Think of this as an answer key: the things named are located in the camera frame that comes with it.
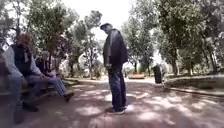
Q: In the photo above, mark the person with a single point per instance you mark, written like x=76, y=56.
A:
x=20, y=66
x=50, y=75
x=114, y=66

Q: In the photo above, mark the wooden bench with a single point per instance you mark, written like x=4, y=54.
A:
x=6, y=88
x=136, y=76

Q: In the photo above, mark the dark litter bin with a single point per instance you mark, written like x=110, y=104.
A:
x=157, y=74

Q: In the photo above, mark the brown dirt path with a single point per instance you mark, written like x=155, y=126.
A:
x=156, y=110

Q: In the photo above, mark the wood of green trees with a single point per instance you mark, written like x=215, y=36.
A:
x=173, y=30

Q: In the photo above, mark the dry grass verge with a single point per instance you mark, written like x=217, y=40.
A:
x=196, y=81

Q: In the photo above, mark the low stone kerb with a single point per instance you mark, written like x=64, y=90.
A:
x=196, y=90

